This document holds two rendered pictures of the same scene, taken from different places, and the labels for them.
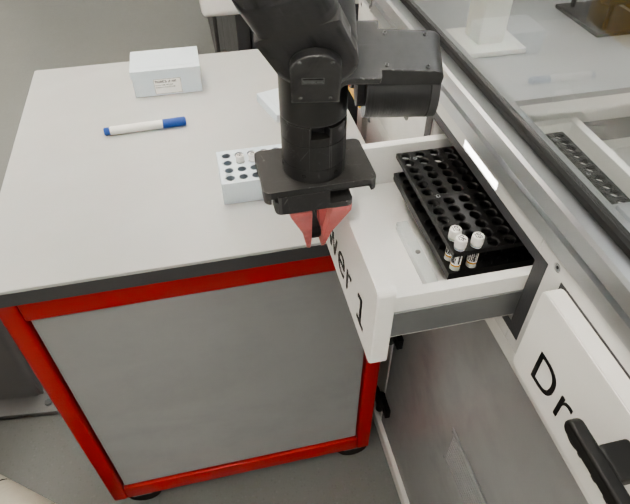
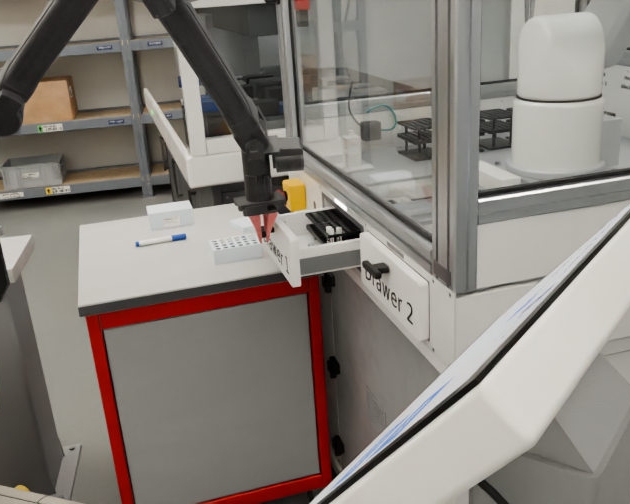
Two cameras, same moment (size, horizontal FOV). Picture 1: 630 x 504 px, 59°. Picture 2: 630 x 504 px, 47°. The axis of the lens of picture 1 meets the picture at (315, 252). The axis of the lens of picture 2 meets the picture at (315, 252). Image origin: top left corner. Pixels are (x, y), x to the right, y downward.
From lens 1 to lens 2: 1.06 m
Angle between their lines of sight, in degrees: 24
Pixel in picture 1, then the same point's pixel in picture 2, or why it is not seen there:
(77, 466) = not seen: outside the picture
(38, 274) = (113, 295)
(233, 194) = (220, 257)
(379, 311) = (291, 250)
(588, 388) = (375, 257)
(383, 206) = (302, 242)
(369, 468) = not seen: outside the picture
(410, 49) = (289, 142)
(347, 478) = not seen: outside the picture
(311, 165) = (257, 193)
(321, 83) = (257, 151)
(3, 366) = (30, 458)
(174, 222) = (186, 273)
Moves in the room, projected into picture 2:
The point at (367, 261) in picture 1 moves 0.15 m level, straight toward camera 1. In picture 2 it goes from (285, 232) to (277, 259)
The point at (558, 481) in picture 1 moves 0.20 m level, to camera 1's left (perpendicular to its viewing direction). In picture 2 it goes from (393, 337) to (294, 346)
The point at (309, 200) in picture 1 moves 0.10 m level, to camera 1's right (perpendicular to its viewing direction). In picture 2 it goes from (258, 209) to (306, 205)
